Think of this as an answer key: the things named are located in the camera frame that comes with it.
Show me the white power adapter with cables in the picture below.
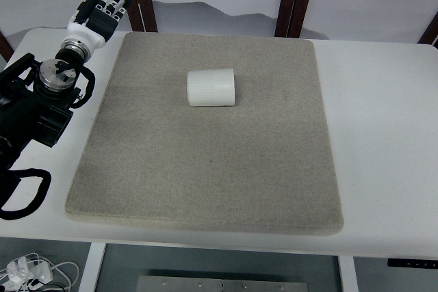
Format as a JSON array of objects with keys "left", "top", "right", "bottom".
[{"left": 1, "top": 252, "right": 81, "bottom": 291}]

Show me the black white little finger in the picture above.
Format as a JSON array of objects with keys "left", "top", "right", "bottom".
[{"left": 114, "top": 0, "right": 131, "bottom": 21}]

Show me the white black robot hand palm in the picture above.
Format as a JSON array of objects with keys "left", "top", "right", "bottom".
[{"left": 66, "top": 10, "right": 118, "bottom": 49}]

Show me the black sleeved arm cable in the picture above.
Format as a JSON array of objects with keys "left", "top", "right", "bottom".
[{"left": 0, "top": 168, "right": 53, "bottom": 221}]

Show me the white ribbed ceramic cup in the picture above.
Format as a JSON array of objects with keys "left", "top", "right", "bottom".
[{"left": 186, "top": 68, "right": 235, "bottom": 107}]

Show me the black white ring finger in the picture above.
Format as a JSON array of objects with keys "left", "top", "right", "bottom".
[{"left": 105, "top": 0, "right": 121, "bottom": 14}]

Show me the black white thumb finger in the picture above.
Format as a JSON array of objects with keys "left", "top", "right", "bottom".
[{"left": 75, "top": 0, "right": 99, "bottom": 24}]

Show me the black desk control panel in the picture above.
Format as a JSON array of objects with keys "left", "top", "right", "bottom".
[{"left": 387, "top": 258, "right": 438, "bottom": 269}]

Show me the far left brown frame piece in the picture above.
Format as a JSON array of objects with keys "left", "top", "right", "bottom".
[{"left": 0, "top": 31, "right": 14, "bottom": 62}]

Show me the right brown wooden screen frame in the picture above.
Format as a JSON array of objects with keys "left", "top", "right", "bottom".
[{"left": 417, "top": 12, "right": 438, "bottom": 48}]

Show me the beige felt mat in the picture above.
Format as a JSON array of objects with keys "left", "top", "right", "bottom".
[{"left": 66, "top": 32, "right": 344, "bottom": 235}]

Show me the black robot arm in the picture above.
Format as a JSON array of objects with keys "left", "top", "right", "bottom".
[{"left": 1, "top": 0, "right": 131, "bottom": 172}]

